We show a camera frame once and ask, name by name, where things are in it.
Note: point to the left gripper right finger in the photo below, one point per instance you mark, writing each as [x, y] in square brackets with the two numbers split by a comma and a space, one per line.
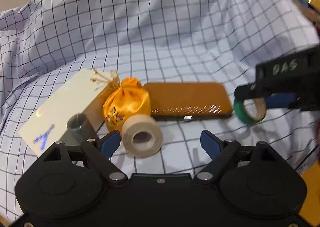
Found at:
[222, 153]

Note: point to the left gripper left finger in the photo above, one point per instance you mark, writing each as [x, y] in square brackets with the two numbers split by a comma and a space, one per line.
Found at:
[98, 154]

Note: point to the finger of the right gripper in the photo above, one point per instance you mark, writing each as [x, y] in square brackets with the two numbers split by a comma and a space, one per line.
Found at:
[279, 100]

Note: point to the green tape roll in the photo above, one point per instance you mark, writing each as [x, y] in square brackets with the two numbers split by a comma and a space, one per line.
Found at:
[250, 115]

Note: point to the beige tape roll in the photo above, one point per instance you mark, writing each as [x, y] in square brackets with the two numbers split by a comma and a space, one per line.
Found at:
[141, 136]

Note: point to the orange satin drawstring pouch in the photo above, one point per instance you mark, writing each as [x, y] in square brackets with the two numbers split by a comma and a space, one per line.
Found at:
[121, 98]

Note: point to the grey cylinder tube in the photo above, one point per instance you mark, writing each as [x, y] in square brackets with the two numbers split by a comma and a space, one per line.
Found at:
[79, 129]

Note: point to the white phone box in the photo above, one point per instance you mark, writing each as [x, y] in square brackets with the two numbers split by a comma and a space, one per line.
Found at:
[85, 92]

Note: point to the cluttered side shelf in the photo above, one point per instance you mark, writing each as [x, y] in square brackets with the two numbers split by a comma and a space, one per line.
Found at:
[310, 11]

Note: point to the brown leather case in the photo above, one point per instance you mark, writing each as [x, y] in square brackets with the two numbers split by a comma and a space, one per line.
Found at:
[188, 101]

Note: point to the blue checked cloth cover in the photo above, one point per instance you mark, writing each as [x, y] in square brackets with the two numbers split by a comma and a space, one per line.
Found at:
[46, 42]

